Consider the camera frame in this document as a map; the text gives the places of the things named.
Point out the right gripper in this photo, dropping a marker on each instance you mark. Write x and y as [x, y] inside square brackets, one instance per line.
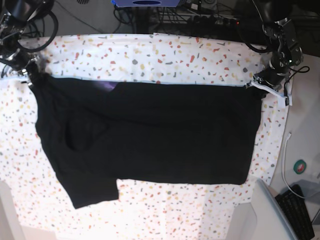
[26, 65]

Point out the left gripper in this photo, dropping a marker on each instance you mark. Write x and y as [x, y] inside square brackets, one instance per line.
[274, 82]

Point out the black t-shirt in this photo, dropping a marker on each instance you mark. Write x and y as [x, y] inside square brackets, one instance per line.
[161, 133]

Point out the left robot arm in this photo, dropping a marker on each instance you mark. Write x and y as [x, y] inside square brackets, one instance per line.
[281, 40]

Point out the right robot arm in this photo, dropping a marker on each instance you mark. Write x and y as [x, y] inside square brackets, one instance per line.
[15, 17]

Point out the blue device at top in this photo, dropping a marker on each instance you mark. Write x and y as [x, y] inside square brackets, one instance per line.
[147, 3]

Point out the black keyboard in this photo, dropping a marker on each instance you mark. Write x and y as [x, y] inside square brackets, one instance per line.
[295, 210]

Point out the grey laptop lid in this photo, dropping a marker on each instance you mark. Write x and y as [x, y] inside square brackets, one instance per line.
[272, 224]

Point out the terrazzo pattern tablecloth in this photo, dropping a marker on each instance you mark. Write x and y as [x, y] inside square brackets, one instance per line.
[145, 210]

